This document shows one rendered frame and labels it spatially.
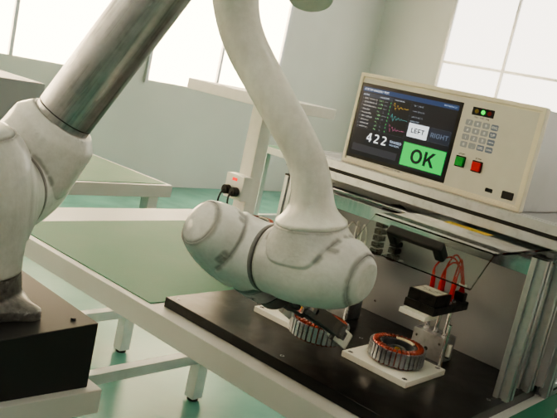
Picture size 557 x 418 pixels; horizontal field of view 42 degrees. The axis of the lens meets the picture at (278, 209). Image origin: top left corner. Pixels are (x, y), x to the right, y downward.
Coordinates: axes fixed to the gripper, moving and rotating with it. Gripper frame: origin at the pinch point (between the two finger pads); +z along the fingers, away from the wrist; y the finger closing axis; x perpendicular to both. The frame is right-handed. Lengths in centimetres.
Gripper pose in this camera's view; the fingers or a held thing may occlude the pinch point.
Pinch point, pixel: (318, 325)
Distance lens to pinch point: 137.8
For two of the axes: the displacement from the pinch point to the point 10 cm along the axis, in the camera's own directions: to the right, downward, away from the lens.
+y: 7.3, 2.8, -6.3
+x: 5.1, -8.3, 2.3
